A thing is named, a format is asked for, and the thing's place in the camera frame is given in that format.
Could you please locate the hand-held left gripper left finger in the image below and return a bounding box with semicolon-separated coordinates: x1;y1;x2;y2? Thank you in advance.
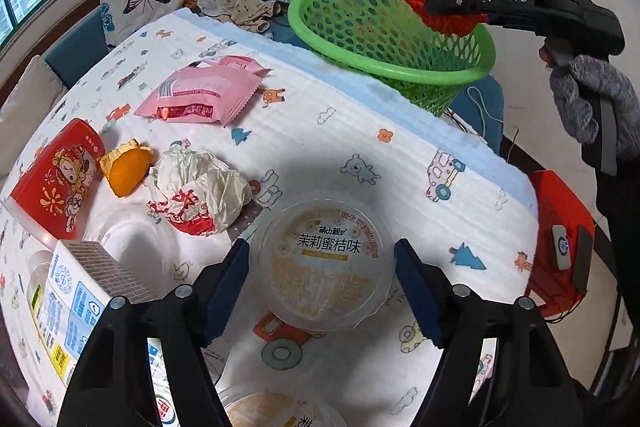
57;238;251;427

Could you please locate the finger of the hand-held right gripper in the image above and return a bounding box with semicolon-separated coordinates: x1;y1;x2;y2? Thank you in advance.
425;0;488;16

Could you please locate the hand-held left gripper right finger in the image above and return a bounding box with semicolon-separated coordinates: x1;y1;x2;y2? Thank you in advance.
394;238;583;427

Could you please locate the red foam fruit net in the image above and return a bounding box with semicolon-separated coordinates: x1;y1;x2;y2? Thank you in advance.
397;0;488;38

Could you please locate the round plastic dessert cup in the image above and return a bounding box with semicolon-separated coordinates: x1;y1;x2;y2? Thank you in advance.
257;193;396;332
215;384;351;427

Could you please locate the green plastic basket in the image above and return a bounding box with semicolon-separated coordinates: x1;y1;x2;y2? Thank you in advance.
287;0;497;118

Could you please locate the red printed plastic cup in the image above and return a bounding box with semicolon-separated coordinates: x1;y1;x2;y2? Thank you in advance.
2;118;106;242

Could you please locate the person's right hand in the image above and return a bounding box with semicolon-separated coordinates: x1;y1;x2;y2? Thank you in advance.
539;43;640;158

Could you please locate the crumpled white paper wrapper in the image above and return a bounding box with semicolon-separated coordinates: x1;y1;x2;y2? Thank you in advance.
146;144;254;237

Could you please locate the white printed paper bag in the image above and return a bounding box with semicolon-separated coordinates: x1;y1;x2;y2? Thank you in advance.
147;339;226;427

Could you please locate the small white device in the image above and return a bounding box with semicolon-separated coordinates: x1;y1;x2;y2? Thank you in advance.
550;224;573;272

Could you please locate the red plastic stool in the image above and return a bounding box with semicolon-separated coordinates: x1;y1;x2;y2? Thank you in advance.
524;169;596;318

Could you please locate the white printed blanket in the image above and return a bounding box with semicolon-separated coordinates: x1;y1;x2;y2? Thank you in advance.
0;9;538;427

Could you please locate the blue white milk carton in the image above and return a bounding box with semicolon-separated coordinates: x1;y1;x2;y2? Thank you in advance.
39;239;160;385

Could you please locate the dark flat device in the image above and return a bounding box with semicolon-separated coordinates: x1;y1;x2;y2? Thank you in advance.
572;227;594;293

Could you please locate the clear plastic bottle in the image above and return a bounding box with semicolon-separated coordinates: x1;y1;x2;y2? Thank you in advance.
22;249;58;338

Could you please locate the pink snack packet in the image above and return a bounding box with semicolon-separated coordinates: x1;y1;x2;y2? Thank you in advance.
186;55;273;82
134;68;265;126

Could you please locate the beige dotted cloth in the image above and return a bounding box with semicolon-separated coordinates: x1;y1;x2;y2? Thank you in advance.
195;0;283;34

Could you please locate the blue upholstered headboard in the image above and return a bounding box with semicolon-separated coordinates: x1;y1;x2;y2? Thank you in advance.
42;0;226;90

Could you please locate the beige pillow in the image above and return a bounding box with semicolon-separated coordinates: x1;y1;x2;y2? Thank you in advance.
0;55;70;188

